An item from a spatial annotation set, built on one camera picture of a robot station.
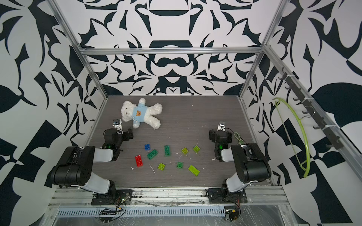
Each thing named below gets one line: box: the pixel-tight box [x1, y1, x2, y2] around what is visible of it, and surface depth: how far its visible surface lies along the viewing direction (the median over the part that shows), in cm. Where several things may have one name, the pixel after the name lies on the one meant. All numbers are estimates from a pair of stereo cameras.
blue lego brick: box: [144, 144, 151, 151], surface depth 93 cm
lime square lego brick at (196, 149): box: [192, 145, 201, 154], surface depth 91 cm
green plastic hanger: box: [271, 97, 312, 178], surface depth 61 cm
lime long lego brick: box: [187, 164, 201, 177], surface depth 85 cm
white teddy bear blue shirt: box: [120, 97, 163, 130], surface depth 101 cm
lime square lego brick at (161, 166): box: [157, 162, 166, 171], surface depth 85 cm
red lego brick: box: [134, 154, 144, 168], surface depth 87 cm
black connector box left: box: [99, 210, 117, 216], surface depth 74 cm
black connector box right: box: [225, 209, 240, 222], surface depth 73 cm
